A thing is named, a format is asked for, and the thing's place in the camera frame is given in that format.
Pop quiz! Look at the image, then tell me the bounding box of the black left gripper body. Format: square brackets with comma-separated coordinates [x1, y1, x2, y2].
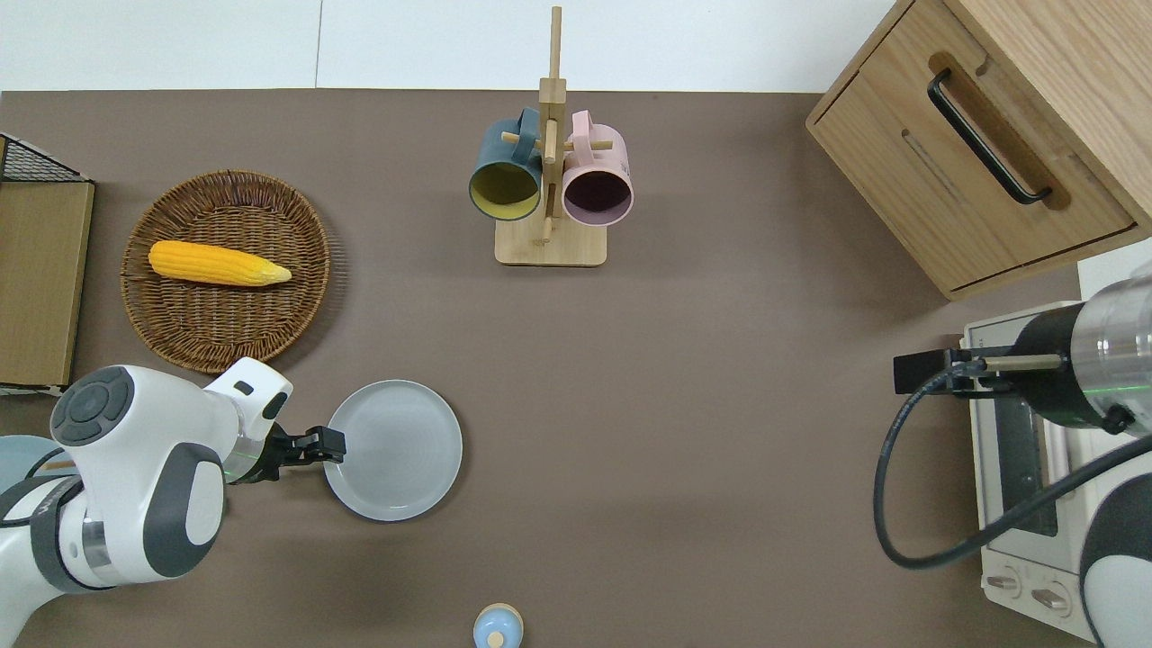
[241, 423, 313, 485]

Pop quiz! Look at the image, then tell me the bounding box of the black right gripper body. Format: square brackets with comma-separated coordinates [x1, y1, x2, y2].
[894, 346, 1018, 398]

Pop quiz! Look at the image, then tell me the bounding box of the gray round plate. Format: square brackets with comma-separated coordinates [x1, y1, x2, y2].
[322, 379, 464, 523]

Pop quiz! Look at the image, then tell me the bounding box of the light blue plate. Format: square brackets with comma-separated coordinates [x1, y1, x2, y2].
[0, 435, 66, 496]

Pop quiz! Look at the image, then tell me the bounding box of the brown wicker basket tray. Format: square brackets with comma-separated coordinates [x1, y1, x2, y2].
[121, 169, 334, 375]

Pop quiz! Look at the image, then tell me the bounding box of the wooden drawer cabinet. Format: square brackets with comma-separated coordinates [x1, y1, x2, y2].
[805, 0, 1152, 302]

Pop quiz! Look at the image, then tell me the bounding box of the yellow corn cob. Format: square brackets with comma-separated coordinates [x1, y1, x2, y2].
[148, 239, 293, 288]

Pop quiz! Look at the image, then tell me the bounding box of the white toaster oven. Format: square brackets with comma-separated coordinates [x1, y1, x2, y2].
[960, 301, 1110, 645]

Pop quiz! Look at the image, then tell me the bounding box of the wooden mug tree rack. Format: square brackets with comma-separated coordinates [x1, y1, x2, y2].
[494, 6, 608, 267]

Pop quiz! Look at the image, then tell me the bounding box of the dark teal mug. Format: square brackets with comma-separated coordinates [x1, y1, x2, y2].
[467, 108, 545, 222]

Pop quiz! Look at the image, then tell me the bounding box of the pink mug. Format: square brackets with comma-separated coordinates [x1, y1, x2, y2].
[562, 110, 635, 227]

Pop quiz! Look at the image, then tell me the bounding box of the thick black gripper cable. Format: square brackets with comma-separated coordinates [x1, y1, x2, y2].
[873, 360, 1152, 571]

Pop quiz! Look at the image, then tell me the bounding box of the black cabinet handle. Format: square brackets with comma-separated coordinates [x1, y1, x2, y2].
[927, 69, 1054, 206]

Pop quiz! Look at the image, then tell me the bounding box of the black wire grid box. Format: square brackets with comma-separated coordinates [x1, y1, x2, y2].
[0, 133, 96, 397]

